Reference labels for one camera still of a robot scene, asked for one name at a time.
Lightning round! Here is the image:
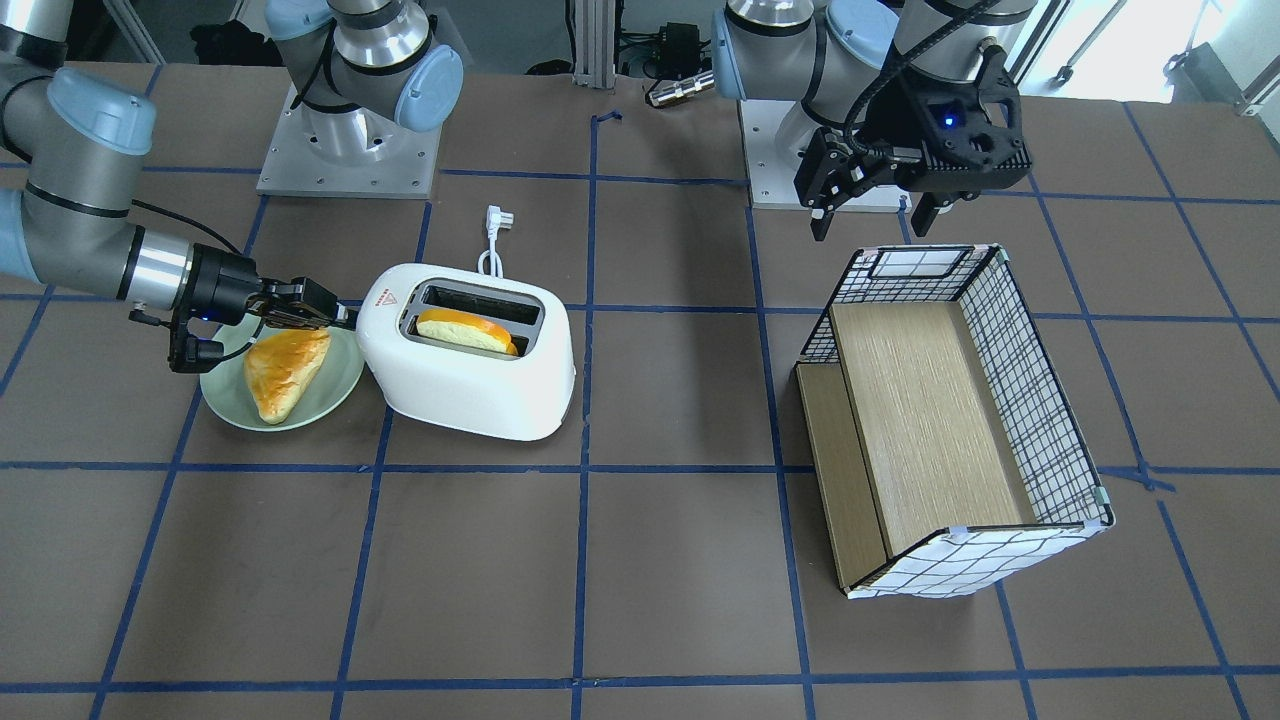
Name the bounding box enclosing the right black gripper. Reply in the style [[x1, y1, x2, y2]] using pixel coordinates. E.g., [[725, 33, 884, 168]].
[[180, 245, 358, 331]]

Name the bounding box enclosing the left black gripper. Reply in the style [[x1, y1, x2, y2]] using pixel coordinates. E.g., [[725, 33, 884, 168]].
[[795, 47, 1033, 242]]

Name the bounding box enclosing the white two-slot toaster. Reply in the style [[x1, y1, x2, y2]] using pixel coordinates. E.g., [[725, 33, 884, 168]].
[[356, 264, 576, 441]]

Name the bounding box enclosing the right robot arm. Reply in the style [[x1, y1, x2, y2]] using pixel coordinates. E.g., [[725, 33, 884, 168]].
[[3, 1, 465, 332]]

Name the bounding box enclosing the toast slice in toaster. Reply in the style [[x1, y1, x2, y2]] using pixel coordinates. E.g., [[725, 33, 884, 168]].
[[415, 307, 518, 356]]

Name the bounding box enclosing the triangular bread on plate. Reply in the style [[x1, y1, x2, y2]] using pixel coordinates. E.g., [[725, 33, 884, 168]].
[[243, 329, 332, 425]]

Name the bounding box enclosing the light green plate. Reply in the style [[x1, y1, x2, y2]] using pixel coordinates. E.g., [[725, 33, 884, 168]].
[[200, 328, 365, 432]]

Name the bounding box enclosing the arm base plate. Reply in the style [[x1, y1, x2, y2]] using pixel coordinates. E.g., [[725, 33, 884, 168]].
[[739, 100, 916, 213], [256, 88, 442, 200]]

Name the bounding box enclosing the white toaster power cable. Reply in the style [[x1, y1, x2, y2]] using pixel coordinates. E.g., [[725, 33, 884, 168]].
[[477, 205, 515, 279]]

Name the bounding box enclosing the wire basket with wooden shelves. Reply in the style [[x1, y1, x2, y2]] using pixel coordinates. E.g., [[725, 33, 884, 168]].
[[795, 243, 1116, 600]]

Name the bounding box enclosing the aluminium frame post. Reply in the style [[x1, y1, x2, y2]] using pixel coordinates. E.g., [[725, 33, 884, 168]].
[[564, 0, 620, 92]]

